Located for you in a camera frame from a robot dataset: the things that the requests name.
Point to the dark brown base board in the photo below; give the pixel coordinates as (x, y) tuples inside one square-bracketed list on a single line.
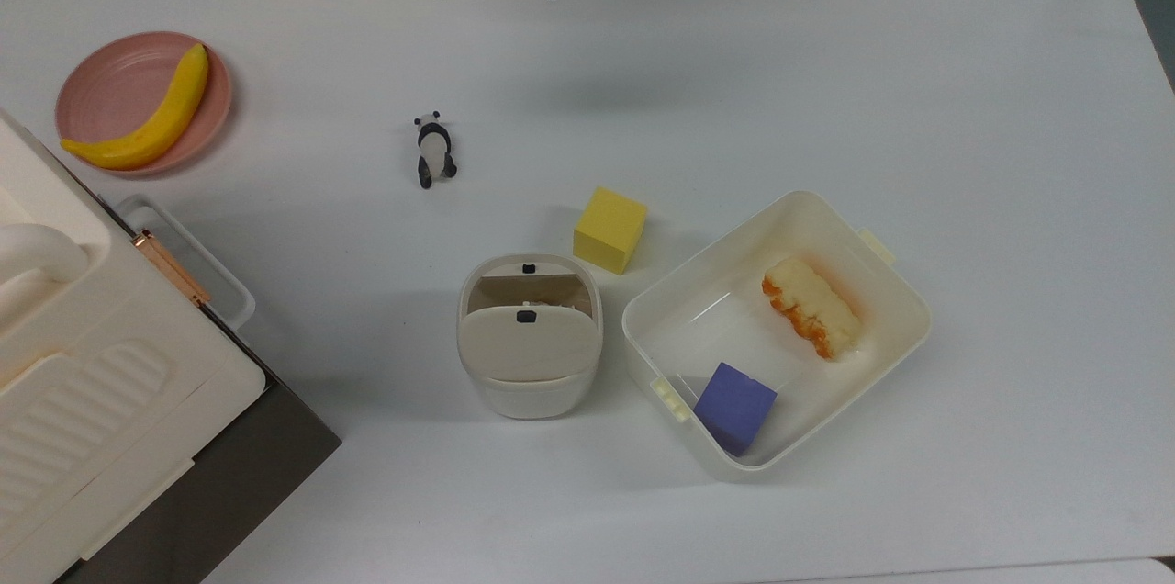
[(248, 483)]

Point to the pink round plate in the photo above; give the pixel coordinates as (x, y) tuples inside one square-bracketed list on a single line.
[(110, 93)]

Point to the small panda figurine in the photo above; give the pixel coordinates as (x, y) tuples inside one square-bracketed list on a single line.
[(434, 151)]

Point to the white plastic container box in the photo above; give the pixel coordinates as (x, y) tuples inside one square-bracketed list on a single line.
[(725, 318)]

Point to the large white appliance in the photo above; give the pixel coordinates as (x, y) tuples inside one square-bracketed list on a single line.
[(83, 364)]

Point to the yellow foam cube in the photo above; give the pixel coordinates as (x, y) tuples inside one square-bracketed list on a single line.
[(609, 230)]

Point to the white trash can with lid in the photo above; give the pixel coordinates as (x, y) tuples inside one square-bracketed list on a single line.
[(530, 345)]

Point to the purple foam cube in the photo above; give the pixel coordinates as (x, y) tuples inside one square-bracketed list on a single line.
[(732, 408)]

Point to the yellow banana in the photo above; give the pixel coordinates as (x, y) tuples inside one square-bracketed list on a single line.
[(156, 127)]

